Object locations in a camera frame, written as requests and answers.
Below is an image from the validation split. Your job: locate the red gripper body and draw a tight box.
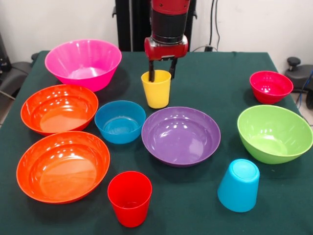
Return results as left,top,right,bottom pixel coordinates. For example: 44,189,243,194
143,36,189,62

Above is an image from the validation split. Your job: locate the yellow cup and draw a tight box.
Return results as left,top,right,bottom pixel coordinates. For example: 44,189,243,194
140,70,172,109

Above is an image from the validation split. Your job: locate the purple bowl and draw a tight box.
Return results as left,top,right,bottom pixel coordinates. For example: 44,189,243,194
141,106,222,168

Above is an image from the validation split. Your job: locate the blue bowl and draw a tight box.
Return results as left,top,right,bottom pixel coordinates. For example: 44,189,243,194
94,100,147,144

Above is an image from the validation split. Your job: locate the large pink bowl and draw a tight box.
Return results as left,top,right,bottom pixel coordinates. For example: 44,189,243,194
44,39,123,93

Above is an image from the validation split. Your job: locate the small crimson bowl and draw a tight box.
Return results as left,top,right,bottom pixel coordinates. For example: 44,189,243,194
249,70,294,105

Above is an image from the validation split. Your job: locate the orange bowl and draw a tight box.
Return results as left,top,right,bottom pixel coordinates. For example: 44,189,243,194
16,131,111,205
20,84,99,137

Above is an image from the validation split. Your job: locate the green bowl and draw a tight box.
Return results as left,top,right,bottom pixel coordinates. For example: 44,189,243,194
237,104,313,165

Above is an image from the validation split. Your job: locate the black caster leg with knob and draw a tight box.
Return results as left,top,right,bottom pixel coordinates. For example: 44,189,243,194
285,56,313,110
0,52,40,101

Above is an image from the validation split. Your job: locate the dark green tablecloth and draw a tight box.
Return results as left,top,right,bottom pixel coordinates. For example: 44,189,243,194
0,50,313,235

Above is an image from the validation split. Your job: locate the red cup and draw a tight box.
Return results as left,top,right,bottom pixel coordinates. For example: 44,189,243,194
107,170,153,228

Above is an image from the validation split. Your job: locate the light blue cup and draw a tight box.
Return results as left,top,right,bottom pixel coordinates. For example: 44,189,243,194
217,158,261,213

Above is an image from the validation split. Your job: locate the black wall cable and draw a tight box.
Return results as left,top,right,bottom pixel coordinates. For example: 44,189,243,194
192,0,222,52

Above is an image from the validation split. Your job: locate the blue cable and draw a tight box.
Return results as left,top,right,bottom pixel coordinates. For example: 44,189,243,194
295,70,313,108

